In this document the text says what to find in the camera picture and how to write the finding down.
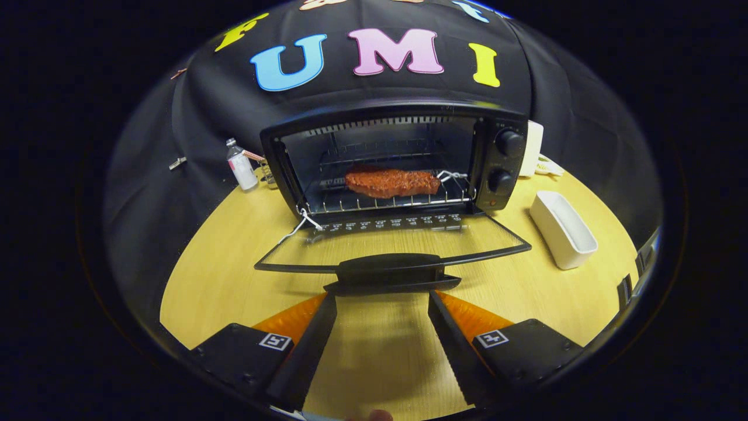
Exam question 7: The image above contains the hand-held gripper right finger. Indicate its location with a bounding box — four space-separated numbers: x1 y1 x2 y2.
428 289 585 408

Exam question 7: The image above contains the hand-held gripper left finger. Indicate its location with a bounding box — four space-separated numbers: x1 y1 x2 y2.
188 291 338 412

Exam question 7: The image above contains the reddish brown meat slice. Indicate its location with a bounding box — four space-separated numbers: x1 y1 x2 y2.
344 168 442 199

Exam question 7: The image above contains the black toaster oven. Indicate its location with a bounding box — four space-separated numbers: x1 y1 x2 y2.
254 104 532 296

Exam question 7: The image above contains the white pop-up toaster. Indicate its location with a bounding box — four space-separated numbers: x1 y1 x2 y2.
519 120 545 178

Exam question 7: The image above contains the white rectangular dish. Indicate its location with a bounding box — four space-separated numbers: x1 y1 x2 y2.
529 190 599 271

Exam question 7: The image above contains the clear plastic bottle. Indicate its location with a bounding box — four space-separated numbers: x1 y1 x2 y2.
226 138 259 192

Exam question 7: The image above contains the small wire basket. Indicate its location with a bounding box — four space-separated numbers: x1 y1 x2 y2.
259 158 280 189

